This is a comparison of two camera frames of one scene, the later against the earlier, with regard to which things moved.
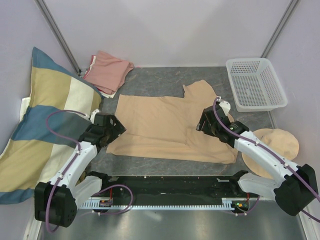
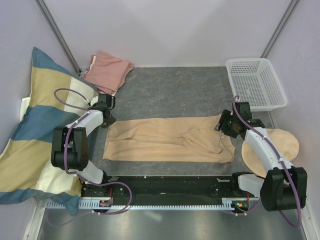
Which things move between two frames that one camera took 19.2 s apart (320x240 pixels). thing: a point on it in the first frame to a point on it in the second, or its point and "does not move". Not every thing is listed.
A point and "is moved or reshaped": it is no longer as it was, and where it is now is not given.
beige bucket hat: (278, 142) does not move
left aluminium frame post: (55, 27) does not move
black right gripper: (204, 128) to (225, 115)
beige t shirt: (166, 127) is moved or reshaped
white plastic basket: (255, 85) does not move
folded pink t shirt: (106, 73) does not move
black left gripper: (117, 129) to (111, 121)
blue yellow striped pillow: (62, 103) does not move
